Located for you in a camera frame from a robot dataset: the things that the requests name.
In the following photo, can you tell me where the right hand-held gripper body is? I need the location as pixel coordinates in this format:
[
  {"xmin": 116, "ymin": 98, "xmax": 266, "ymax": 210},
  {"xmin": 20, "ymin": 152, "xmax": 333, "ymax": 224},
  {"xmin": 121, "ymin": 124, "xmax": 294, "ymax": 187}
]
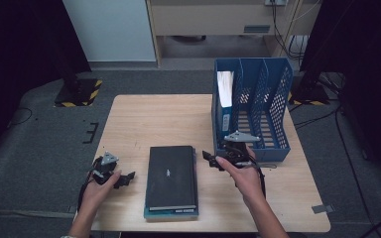
[{"xmin": 219, "ymin": 131, "xmax": 262, "ymax": 168}]

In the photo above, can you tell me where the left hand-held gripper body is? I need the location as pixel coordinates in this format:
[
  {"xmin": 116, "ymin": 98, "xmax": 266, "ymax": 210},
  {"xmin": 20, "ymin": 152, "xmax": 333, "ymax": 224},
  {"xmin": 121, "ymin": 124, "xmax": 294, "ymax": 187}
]
[{"xmin": 90, "ymin": 151, "xmax": 123, "ymax": 185}]

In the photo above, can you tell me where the black book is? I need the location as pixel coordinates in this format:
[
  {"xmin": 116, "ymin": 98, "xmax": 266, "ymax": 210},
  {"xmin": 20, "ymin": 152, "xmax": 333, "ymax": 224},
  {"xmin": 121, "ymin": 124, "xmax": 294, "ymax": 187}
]
[{"xmin": 144, "ymin": 145, "xmax": 199, "ymax": 212}]

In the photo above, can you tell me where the blue plastic file rack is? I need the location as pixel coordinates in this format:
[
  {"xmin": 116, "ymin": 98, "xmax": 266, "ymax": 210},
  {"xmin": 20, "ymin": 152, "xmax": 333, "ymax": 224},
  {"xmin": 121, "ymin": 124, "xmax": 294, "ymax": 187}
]
[{"xmin": 211, "ymin": 58, "xmax": 295, "ymax": 164}]

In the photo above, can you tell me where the teal illustrated book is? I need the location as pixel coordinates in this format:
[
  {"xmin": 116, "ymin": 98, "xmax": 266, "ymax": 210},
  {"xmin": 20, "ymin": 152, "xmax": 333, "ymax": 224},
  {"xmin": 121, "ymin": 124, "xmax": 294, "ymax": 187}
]
[{"xmin": 143, "ymin": 204, "xmax": 200, "ymax": 220}]

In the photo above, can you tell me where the bright blue book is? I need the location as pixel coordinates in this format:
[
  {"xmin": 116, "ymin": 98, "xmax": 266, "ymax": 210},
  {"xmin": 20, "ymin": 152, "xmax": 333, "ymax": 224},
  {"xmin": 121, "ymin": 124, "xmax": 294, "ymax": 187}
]
[{"xmin": 216, "ymin": 69, "xmax": 236, "ymax": 151}]

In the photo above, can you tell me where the person's left hand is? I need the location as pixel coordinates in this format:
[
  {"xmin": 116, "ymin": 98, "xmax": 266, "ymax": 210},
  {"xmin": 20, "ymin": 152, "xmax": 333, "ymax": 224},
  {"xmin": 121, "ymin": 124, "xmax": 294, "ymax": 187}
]
[{"xmin": 78, "ymin": 170, "xmax": 123, "ymax": 217}]

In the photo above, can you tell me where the person's right hand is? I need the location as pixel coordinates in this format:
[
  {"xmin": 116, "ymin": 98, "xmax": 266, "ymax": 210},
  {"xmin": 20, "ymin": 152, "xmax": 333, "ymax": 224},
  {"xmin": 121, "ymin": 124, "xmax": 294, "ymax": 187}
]
[{"xmin": 214, "ymin": 148, "xmax": 267, "ymax": 201}]

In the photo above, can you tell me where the grey tape piece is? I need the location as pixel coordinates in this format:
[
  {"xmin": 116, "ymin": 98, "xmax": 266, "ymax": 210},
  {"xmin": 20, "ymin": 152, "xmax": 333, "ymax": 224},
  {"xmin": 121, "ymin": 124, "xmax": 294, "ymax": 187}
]
[{"xmin": 311, "ymin": 204, "xmax": 335, "ymax": 214}]

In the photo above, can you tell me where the grey cabinet label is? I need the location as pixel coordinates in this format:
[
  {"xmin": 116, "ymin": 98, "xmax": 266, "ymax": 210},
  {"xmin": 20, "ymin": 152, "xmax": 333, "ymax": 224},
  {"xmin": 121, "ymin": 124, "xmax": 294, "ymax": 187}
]
[{"xmin": 243, "ymin": 24, "xmax": 272, "ymax": 35}]

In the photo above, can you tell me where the beige wooden cabinet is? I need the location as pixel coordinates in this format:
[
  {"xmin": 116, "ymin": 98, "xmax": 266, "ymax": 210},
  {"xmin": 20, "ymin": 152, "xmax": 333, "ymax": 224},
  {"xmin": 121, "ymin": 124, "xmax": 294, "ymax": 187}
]
[{"xmin": 145, "ymin": 0, "xmax": 321, "ymax": 68}]

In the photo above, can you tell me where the white panel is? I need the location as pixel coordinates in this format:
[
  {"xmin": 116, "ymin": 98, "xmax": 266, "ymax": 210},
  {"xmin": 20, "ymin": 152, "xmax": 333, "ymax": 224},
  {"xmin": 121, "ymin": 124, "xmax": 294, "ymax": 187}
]
[{"xmin": 61, "ymin": 0, "xmax": 157, "ymax": 62}]

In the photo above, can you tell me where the black curtain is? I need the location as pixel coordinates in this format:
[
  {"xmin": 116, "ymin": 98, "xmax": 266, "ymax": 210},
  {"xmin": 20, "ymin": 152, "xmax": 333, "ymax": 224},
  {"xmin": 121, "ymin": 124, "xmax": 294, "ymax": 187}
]
[
  {"xmin": 299, "ymin": 0, "xmax": 381, "ymax": 187},
  {"xmin": 0, "ymin": 0, "xmax": 92, "ymax": 167}
]

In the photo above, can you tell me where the left hand-held gripper black cable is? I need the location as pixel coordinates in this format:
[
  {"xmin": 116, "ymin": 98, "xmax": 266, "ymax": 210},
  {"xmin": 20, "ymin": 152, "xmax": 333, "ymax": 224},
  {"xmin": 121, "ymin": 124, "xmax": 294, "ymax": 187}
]
[{"xmin": 77, "ymin": 165, "xmax": 95, "ymax": 213}]

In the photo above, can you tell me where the hand-held gripper black cable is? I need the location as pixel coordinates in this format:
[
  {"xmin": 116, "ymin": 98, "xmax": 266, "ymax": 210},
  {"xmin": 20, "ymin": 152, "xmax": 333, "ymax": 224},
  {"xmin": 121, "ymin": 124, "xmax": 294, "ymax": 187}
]
[
  {"xmin": 77, "ymin": 165, "xmax": 95, "ymax": 213},
  {"xmin": 248, "ymin": 158, "xmax": 268, "ymax": 199}
]

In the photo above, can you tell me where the thin grey cable with plug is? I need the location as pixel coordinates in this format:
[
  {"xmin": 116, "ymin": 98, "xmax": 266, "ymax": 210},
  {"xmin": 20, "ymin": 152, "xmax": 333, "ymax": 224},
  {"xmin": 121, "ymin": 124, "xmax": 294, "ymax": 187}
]
[{"xmin": 254, "ymin": 161, "xmax": 279, "ymax": 170}]

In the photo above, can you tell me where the right hand-held gripper black cable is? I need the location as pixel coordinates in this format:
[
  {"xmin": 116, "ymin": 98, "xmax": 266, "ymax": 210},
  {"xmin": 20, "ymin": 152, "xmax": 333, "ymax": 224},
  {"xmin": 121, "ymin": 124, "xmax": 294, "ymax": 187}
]
[{"xmin": 248, "ymin": 158, "xmax": 268, "ymax": 199}]

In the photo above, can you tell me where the bundle of hanging cables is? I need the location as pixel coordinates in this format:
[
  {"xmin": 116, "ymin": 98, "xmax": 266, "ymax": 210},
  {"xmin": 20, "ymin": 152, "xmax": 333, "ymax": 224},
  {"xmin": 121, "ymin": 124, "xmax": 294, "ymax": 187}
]
[{"xmin": 270, "ymin": 0, "xmax": 321, "ymax": 62}]

